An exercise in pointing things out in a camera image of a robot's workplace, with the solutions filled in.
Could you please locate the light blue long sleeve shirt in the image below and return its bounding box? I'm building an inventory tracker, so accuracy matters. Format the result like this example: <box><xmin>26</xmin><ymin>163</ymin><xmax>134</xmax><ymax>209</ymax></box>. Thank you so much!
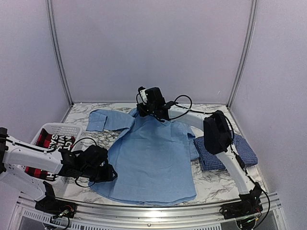
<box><xmin>87</xmin><ymin>109</ymin><xmax>199</xmax><ymax>206</ymax></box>

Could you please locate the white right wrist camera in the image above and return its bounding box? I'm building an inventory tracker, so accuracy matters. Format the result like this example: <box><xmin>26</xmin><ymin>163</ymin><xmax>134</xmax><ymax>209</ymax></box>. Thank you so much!
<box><xmin>138</xmin><ymin>86</ymin><xmax>147</xmax><ymax>103</ymax></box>

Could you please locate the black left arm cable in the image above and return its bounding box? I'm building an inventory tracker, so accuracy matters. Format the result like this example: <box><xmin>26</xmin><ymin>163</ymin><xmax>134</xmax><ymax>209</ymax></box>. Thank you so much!
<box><xmin>71</xmin><ymin>138</ymin><xmax>99</xmax><ymax>153</ymax></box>

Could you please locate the left aluminium corner post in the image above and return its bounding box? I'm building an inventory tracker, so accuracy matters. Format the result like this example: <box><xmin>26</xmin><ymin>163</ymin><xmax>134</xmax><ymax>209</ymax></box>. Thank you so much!
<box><xmin>46</xmin><ymin>0</ymin><xmax>74</xmax><ymax>107</ymax></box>

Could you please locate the white plastic laundry basket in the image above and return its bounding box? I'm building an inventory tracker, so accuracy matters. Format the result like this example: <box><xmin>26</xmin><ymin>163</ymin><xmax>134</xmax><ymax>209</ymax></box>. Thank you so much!
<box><xmin>18</xmin><ymin>122</ymin><xmax>83</xmax><ymax>184</ymax></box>

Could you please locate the red black plaid shirt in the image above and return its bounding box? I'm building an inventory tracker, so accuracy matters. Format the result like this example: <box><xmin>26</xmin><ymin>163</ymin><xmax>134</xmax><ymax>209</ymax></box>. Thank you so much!
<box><xmin>24</xmin><ymin>128</ymin><xmax>76</xmax><ymax>182</ymax></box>

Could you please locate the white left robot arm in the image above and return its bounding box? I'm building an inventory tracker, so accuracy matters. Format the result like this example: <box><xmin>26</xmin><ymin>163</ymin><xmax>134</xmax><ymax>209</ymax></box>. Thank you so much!
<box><xmin>0</xmin><ymin>127</ymin><xmax>118</xmax><ymax>213</ymax></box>

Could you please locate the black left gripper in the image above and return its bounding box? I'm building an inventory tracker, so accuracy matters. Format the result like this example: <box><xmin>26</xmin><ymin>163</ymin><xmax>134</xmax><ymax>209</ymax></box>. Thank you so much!
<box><xmin>81</xmin><ymin>164</ymin><xmax>118</xmax><ymax>184</ymax></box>

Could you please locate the aluminium corner post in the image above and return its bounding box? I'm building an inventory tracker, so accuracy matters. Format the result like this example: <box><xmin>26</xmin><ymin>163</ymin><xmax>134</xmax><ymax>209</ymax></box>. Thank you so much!
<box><xmin>226</xmin><ymin>0</ymin><xmax>259</xmax><ymax>109</ymax></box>
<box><xmin>46</xmin><ymin>0</ymin><xmax>74</xmax><ymax>107</ymax></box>

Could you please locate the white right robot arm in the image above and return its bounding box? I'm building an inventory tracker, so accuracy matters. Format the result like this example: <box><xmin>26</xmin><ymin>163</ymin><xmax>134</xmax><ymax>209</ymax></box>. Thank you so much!
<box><xmin>136</xmin><ymin>86</ymin><xmax>262</xmax><ymax>215</ymax></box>

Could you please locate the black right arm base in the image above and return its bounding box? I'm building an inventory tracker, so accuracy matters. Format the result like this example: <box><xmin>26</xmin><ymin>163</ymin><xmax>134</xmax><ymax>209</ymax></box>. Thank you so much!
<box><xmin>219</xmin><ymin>182</ymin><xmax>263</xmax><ymax>219</ymax></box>

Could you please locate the aluminium front frame rail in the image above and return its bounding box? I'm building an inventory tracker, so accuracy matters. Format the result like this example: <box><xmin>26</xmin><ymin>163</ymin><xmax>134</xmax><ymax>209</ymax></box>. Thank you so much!
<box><xmin>8</xmin><ymin>193</ymin><xmax>290</xmax><ymax>230</ymax></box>

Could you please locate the right aluminium corner post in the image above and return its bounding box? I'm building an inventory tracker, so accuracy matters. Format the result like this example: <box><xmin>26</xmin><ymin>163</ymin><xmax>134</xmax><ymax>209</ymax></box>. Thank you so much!
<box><xmin>226</xmin><ymin>0</ymin><xmax>259</xmax><ymax>109</ymax></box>

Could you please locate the blue checked folded shirt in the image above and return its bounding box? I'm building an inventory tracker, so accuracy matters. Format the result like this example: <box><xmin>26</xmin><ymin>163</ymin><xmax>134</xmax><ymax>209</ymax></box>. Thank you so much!
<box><xmin>194</xmin><ymin>134</ymin><xmax>258</xmax><ymax>171</ymax></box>

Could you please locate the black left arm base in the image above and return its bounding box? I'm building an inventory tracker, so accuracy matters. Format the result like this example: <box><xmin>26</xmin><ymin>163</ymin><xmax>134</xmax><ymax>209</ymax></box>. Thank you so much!
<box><xmin>35</xmin><ymin>182</ymin><xmax>76</xmax><ymax>219</ymax></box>

